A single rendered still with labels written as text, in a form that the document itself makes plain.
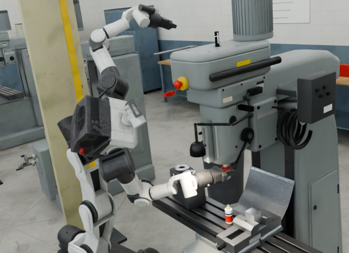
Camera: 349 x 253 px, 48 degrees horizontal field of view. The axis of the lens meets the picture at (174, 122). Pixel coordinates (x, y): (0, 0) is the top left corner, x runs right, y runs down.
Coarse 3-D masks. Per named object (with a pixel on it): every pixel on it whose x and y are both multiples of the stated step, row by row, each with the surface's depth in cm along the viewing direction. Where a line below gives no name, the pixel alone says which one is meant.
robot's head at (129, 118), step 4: (132, 104) 182; (128, 108) 182; (136, 108) 184; (128, 112) 183; (136, 112) 182; (124, 116) 187; (128, 116) 185; (132, 116) 182; (140, 116) 182; (124, 120) 186; (128, 120) 186; (132, 120) 182; (136, 120) 181; (140, 120) 181; (144, 120) 183; (128, 124) 187; (132, 124) 183; (136, 124) 181; (140, 124) 182
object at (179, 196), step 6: (174, 168) 241; (180, 168) 237; (186, 168) 236; (192, 168) 238; (174, 174) 235; (192, 174) 228; (180, 192) 234; (198, 192) 228; (204, 192) 230; (180, 198) 236; (186, 198) 227; (192, 198) 227; (198, 198) 229; (204, 198) 231; (186, 204) 229; (192, 204) 228; (198, 204) 230
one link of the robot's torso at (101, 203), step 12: (72, 156) 211; (96, 168) 217; (84, 180) 213; (96, 180) 223; (84, 192) 221; (96, 192) 223; (84, 204) 221; (96, 204) 218; (108, 204) 225; (96, 216) 218
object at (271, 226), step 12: (264, 216) 194; (276, 216) 201; (264, 228) 193; (276, 228) 199; (228, 240) 186; (240, 240) 184; (252, 240) 189; (264, 240) 192; (228, 252) 185; (240, 252) 184
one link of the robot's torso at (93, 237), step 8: (112, 200) 229; (80, 208) 221; (88, 208) 218; (80, 216) 223; (88, 216) 218; (112, 216) 232; (88, 224) 220; (96, 224) 224; (104, 224) 234; (112, 224) 233; (88, 232) 226; (96, 232) 224; (104, 232) 238; (88, 240) 235; (96, 240) 229; (104, 240) 239; (88, 248) 236; (96, 248) 232; (104, 248) 240
